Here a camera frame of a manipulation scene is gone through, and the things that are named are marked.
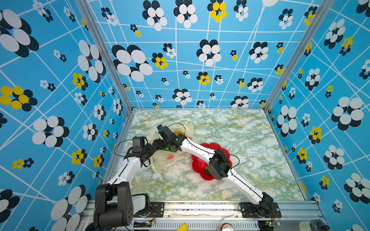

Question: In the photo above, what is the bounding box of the yellow tag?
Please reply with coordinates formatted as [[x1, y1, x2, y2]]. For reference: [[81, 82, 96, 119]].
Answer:
[[177, 223, 188, 231]]

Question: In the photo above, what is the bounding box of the green grape bunch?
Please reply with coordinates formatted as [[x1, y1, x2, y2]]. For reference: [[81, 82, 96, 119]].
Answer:
[[163, 147, 176, 153]]

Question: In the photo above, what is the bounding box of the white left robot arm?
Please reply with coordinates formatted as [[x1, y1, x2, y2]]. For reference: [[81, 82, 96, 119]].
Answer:
[[93, 143, 156, 231]]

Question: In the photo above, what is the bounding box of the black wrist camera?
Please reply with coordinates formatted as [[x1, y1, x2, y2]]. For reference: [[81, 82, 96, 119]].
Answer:
[[131, 136, 147, 154], [157, 125, 176, 141]]

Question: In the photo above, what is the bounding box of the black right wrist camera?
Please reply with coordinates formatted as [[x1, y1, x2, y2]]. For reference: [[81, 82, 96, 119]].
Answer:
[[157, 125, 176, 141]]

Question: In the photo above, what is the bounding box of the metal can top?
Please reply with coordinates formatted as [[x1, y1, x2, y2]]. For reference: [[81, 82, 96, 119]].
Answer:
[[216, 223, 235, 231]]

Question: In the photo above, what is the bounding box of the aluminium corner post left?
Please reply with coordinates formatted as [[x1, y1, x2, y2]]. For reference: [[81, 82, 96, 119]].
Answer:
[[76, 0, 133, 114]]

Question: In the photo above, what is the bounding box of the red fruit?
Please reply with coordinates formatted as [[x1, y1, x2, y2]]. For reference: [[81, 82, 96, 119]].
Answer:
[[197, 159, 208, 173]]

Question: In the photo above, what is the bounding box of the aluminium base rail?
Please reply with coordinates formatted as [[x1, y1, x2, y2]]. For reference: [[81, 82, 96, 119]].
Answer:
[[77, 200, 329, 231]]

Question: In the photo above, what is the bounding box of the red flower-shaped plate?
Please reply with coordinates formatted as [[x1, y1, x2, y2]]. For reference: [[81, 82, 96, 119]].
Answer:
[[191, 142, 233, 181]]

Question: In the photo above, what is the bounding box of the aluminium corner post right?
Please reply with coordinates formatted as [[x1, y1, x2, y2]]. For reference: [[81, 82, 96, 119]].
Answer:
[[264, 0, 335, 114]]

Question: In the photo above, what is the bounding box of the translucent printed plastic bag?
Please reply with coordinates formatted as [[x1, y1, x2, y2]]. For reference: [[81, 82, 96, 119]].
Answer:
[[147, 119, 194, 172]]

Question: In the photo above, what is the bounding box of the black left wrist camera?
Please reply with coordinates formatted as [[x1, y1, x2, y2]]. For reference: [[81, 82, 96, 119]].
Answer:
[[131, 136, 147, 154]]

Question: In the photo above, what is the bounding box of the aluminium corner post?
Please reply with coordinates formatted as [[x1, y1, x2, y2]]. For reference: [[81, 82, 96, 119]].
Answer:
[[264, 0, 335, 114], [76, 0, 133, 114]]

